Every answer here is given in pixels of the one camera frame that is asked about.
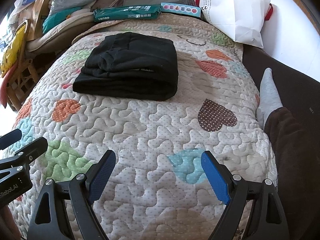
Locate brown trouser leg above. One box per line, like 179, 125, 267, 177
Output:
264, 107, 319, 239

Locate teal folded cloth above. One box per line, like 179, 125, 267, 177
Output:
42, 7, 82, 35

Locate black pants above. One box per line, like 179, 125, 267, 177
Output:
73, 32, 178, 101

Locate yellow plastic bag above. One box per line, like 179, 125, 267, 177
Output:
1, 22, 28, 78

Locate green long box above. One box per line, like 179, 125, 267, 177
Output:
94, 4, 161, 22

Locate brown paper bag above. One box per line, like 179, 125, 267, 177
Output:
27, 0, 49, 41

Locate white paper shopping bag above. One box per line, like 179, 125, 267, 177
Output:
194, 0, 271, 48

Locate light blue shapes box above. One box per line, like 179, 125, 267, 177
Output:
161, 3, 201, 18

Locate patchwork quilted bedspread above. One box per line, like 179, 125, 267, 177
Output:
1, 14, 277, 239

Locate wooden chair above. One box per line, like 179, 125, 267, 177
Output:
7, 59, 40, 111

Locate grey socked foot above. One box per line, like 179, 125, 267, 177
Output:
256, 68, 283, 129

